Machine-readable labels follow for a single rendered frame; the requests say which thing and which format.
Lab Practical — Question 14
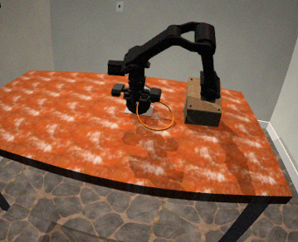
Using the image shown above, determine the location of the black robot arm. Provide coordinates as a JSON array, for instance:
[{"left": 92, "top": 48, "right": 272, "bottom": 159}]
[{"left": 108, "top": 22, "right": 220, "bottom": 103}]

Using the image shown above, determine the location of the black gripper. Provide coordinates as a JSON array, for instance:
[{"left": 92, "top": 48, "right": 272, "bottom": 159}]
[{"left": 111, "top": 77, "right": 162, "bottom": 110}]

